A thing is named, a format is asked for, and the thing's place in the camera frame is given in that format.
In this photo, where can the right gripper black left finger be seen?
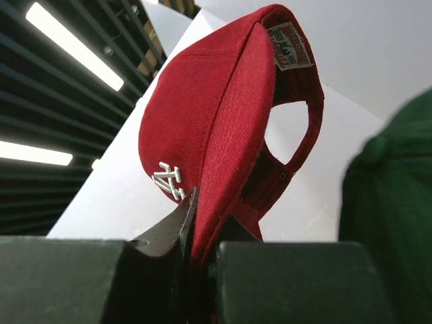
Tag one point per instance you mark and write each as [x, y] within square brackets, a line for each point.
[166, 247]

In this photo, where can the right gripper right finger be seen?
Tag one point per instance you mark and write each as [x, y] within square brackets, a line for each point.
[232, 231]

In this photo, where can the red cap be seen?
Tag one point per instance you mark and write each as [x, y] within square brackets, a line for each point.
[204, 126]

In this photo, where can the dark green cap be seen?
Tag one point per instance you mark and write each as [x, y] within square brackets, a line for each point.
[386, 207]

